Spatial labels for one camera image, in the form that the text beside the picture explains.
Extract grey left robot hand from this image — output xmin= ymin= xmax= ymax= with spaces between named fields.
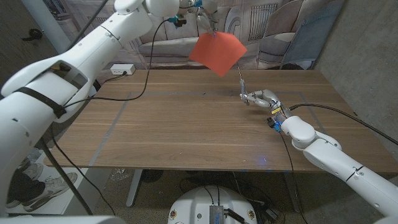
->
xmin=177 ymin=0 xmax=223 ymax=35

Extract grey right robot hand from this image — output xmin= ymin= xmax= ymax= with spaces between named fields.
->
xmin=239 ymin=89 xmax=292 ymax=122

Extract grey orange handled scissors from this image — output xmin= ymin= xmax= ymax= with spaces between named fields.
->
xmin=236 ymin=61 xmax=251 ymax=107

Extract red origami paper sheet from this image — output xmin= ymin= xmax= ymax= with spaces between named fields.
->
xmin=188 ymin=30 xmax=249 ymax=78

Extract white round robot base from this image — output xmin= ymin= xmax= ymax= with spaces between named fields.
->
xmin=167 ymin=185 xmax=258 ymax=224

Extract silver box on robot base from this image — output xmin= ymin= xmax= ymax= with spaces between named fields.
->
xmin=208 ymin=204 xmax=225 ymax=224

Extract printed sofa room backdrop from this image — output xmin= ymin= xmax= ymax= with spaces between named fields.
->
xmin=42 ymin=0 xmax=346 ymax=83

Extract grey blue leaning board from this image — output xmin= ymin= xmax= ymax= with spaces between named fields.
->
xmin=279 ymin=0 xmax=346 ymax=70

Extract white table leg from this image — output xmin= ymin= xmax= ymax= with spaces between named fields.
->
xmin=126 ymin=169 xmax=144 ymax=208
xmin=281 ymin=172 xmax=303 ymax=214

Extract white power strip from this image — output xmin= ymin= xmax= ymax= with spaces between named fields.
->
xmin=109 ymin=63 xmax=137 ymax=76

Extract black power adapter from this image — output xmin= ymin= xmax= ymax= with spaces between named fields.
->
xmin=264 ymin=207 xmax=280 ymax=220

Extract white floor board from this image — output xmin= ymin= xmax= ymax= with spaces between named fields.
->
xmin=6 ymin=148 xmax=111 ymax=216

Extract grey white sneaker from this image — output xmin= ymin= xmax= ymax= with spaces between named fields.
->
xmin=21 ymin=172 xmax=78 ymax=213
xmin=5 ymin=162 xmax=45 ymax=209

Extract person's dark trouser leg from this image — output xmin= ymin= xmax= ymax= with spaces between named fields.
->
xmin=7 ymin=169 xmax=47 ymax=203

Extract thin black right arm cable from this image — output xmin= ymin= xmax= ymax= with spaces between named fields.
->
xmin=278 ymin=131 xmax=302 ymax=215

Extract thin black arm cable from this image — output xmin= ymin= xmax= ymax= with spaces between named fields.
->
xmin=50 ymin=20 xmax=171 ymax=216
xmin=278 ymin=131 xmax=302 ymax=215

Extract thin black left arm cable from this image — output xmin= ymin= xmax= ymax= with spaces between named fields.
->
xmin=50 ymin=20 xmax=171 ymax=216

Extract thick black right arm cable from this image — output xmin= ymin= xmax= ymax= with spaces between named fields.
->
xmin=288 ymin=103 xmax=398 ymax=146

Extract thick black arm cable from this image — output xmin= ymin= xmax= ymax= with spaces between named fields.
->
xmin=288 ymin=103 xmax=398 ymax=146
xmin=37 ymin=0 xmax=110 ymax=216

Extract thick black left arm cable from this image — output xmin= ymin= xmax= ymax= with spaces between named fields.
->
xmin=37 ymin=0 xmax=110 ymax=216

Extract black door handle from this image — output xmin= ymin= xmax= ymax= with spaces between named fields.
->
xmin=21 ymin=28 xmax=44 ymax=42

